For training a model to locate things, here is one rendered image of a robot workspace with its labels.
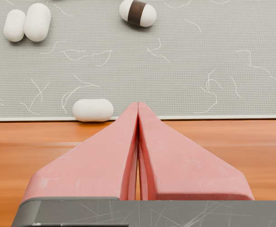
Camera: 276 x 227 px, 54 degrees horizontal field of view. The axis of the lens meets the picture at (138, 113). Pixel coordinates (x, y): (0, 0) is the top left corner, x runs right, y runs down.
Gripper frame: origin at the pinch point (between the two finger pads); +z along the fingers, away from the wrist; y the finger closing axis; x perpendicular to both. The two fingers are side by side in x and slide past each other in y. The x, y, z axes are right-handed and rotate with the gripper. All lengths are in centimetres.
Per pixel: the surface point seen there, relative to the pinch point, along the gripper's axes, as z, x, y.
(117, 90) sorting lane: 12.0, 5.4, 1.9
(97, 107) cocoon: 9.0, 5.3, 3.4
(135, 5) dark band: 16.4, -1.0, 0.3
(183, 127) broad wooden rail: 8.5, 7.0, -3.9
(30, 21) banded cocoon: 15.2, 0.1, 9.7
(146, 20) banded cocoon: 15.8, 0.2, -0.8
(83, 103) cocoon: 9.4, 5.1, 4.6
